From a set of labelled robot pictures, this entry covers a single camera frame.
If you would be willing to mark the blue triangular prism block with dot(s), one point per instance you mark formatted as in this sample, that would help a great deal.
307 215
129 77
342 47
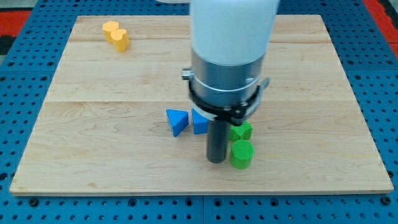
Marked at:
178 120

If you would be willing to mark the green star block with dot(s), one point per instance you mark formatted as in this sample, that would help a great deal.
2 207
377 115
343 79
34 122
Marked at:
242 132

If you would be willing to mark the wooden board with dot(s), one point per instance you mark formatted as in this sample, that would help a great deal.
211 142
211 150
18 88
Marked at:
103 131

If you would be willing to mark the yellow heart block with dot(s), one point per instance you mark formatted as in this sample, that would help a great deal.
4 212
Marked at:
120 39

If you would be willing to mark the blue cube block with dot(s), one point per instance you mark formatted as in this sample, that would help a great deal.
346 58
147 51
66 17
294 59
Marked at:
200 124

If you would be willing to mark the yellow hexagon block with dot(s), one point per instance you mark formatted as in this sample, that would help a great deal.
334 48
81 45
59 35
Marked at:
108 27

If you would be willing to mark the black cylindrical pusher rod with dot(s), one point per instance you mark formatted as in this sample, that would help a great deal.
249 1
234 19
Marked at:
217 141

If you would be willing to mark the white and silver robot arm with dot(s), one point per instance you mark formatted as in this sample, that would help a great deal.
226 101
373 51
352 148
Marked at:
229 40

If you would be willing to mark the green cylinder block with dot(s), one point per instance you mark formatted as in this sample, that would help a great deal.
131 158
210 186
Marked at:
242 152

